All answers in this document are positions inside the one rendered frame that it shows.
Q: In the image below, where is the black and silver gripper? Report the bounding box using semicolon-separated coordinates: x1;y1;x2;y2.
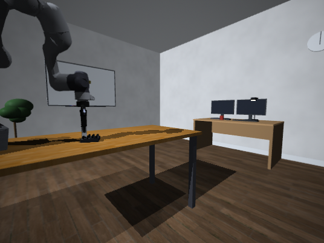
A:
76;101;89;137

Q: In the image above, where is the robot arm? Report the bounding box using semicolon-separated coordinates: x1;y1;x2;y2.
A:
0;0;95;101

